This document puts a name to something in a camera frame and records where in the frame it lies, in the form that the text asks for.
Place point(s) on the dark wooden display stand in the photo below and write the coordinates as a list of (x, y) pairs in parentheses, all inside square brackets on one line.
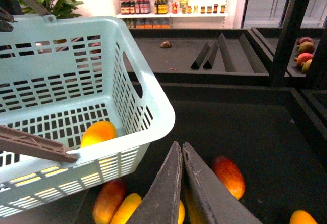
[(272, 134)]

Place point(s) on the yellow orange mango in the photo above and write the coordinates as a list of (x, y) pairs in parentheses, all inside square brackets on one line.
[(98, 132)]

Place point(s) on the black triangular divider right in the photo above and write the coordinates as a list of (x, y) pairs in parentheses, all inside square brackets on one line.
[(211, 57)]

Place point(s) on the glass door refrigerator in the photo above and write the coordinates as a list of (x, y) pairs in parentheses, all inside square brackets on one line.
[(271, 14)]

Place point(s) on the red green mangoes pile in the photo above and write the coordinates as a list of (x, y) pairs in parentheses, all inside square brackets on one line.
[(305, 49)]

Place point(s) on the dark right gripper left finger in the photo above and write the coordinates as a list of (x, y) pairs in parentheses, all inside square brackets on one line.
[(161, 203)]

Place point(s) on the light blue plastic basket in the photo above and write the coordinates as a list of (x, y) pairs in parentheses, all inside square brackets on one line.
[(58, 77)]

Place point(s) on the red orange mango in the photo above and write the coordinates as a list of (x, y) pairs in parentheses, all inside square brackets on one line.
[(230, 175)]

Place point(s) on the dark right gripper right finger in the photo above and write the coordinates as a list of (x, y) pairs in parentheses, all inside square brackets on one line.
[(207, 199)]

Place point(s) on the brown fruit on tray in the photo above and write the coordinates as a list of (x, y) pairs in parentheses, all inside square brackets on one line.
[(166, 44)]

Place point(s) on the yellow mango middle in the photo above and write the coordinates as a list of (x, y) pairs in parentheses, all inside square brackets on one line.
[(181, 214)]

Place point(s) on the red mango left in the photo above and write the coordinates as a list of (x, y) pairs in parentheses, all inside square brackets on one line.
[(108, 200)]

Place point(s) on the white shelf with bottles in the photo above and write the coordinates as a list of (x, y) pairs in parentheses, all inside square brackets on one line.
[(173, 14)]

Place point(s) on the yellow mango beside red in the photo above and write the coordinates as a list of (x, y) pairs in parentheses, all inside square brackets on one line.
[(126, 209)]

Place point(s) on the yellow mango far right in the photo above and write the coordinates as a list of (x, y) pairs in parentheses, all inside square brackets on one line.
[(301, 217)]

